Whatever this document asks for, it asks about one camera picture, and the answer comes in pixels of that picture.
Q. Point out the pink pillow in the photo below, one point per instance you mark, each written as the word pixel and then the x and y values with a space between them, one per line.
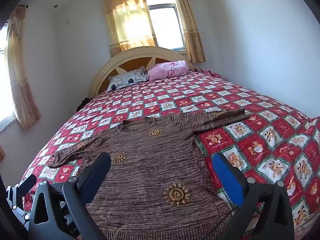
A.
pixel 167 70

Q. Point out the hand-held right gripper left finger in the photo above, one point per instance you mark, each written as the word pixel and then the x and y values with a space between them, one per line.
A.
pixel 100 168

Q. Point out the wide yellow curtain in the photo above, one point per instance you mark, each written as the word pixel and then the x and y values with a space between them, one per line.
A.
pixel 120 17

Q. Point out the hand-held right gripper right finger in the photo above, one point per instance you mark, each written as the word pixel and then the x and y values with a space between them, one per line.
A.
pixel 230 180

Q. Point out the red checked printed quilt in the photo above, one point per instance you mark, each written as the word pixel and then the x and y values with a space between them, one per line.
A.
pixel 262 140

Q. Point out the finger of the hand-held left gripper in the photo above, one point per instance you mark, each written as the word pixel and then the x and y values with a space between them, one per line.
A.
pixel 25 183

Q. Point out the cream wooden headboard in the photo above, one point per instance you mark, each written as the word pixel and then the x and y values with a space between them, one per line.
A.
pixel 130 55

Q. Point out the side window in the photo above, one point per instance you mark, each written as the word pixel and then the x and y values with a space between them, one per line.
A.
pixel 3 92

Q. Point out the grey patterned pillow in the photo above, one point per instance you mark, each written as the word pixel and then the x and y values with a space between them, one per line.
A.
pixel 127 78

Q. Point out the window behind headboard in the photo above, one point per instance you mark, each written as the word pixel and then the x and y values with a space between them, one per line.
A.
pixel 165 25

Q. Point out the dark cloth beside bed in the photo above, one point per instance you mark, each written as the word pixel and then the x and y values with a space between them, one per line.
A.
pixel 82 103

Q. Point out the brown knitted sweater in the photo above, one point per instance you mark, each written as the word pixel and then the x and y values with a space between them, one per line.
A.
pixel 150 167

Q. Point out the long yellow side curtain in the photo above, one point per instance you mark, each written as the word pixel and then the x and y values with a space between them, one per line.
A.
pixel 22 80

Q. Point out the narrow yellow curtain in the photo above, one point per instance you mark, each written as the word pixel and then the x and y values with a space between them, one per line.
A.
pixel 192 37

